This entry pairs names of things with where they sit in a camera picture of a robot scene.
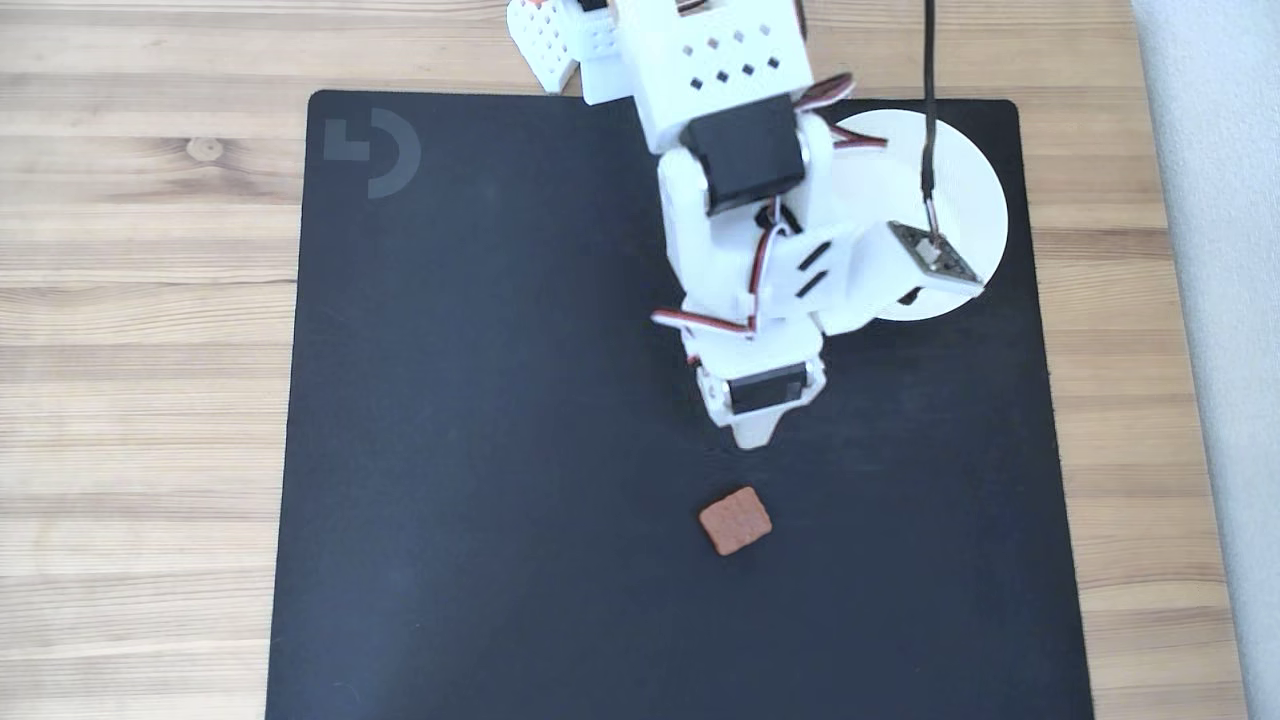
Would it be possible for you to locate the black mouse mat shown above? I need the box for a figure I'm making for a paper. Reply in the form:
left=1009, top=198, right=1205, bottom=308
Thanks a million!
left=265, top=90, right=1097, bottom=720

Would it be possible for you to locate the reddish brown biscuit toy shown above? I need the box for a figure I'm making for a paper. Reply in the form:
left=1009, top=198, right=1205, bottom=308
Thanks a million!
left=698, top=487, right=774, bottom=557

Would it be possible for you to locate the white gripper camera mount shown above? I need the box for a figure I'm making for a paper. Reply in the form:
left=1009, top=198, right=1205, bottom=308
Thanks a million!
left=790, top=220, right=987, bottom=337

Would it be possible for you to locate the white bowl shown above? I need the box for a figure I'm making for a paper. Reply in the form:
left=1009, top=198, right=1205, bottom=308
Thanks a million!
left=820, top=108, right=1010, bottom=323

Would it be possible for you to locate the black camera cable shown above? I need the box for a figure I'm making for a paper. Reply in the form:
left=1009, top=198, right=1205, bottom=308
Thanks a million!
left=919, top=0, right=943, bottom=239

